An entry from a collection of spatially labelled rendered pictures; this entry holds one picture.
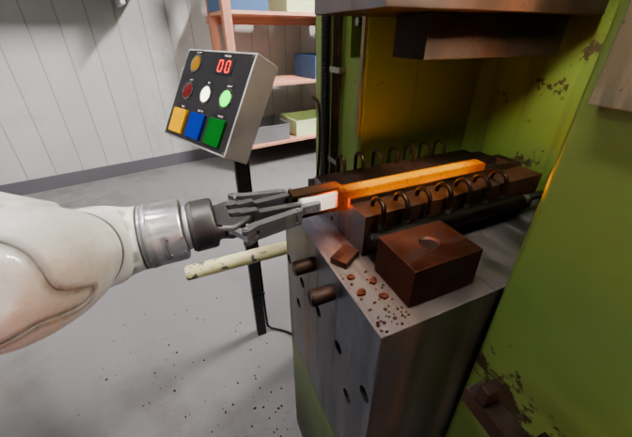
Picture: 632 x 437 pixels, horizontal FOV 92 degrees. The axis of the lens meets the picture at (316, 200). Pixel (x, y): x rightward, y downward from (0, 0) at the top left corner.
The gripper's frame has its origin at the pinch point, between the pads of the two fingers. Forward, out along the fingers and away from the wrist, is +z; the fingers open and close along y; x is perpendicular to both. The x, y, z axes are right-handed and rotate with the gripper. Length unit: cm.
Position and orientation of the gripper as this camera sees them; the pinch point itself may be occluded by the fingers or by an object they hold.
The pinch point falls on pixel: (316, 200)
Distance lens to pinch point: 51.6
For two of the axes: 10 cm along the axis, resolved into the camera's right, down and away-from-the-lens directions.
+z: 9.2, -2.0, 3.5
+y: 4.0, 4.4, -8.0
